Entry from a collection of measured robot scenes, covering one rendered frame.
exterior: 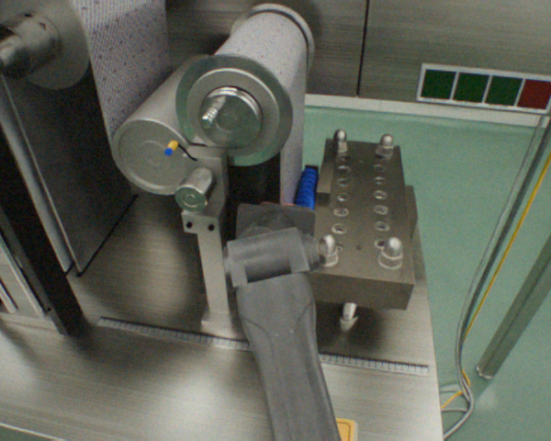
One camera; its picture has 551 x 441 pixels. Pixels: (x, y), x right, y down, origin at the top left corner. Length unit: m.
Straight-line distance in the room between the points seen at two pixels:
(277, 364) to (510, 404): 1.58
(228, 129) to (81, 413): 0.45
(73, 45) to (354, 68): 0.49
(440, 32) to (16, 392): 0.90
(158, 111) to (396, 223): 0.41
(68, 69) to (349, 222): 0.47
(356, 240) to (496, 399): 1.27
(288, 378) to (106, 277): 0.58
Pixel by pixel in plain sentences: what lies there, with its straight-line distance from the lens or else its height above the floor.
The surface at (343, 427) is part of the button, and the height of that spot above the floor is 0.92.
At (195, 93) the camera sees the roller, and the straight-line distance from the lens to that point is 0.53.
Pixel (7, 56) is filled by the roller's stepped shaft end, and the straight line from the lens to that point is 0.56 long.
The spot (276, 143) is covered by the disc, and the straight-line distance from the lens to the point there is 0.54.
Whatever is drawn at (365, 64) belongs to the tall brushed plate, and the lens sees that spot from 0.84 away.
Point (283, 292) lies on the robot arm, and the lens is 0.35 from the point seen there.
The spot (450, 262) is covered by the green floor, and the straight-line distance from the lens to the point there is 2.25.
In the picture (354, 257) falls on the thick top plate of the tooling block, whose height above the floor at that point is 1.03.
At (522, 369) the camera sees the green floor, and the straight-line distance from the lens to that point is 1.97.
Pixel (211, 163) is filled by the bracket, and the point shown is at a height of 1.20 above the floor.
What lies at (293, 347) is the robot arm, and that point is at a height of 1.21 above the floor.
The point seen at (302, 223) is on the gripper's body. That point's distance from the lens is 0.54.
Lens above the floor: 1.48
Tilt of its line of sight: 40 degrees down
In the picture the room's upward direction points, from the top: straight up
